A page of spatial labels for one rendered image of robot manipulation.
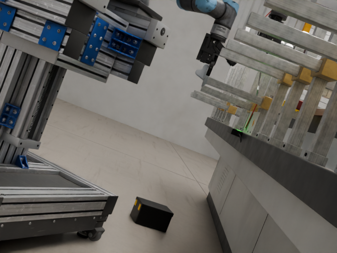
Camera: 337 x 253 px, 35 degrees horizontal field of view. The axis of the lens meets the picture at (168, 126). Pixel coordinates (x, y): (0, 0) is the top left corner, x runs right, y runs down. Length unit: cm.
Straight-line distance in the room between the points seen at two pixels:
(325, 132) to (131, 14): 120
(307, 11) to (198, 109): 892
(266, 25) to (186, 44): 865
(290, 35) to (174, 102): 862
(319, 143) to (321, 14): 39
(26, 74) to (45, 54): 21
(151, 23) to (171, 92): 763
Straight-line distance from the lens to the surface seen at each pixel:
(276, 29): 121
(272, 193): 155
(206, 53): 218
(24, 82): 213
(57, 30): 182
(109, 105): 977
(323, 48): 123
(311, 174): 112
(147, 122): 979
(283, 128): 175
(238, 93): 219
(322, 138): 126
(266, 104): 217
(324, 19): 97
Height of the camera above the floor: 71
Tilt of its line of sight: 3 degrees down
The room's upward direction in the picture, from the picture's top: 22 degrees clockwise
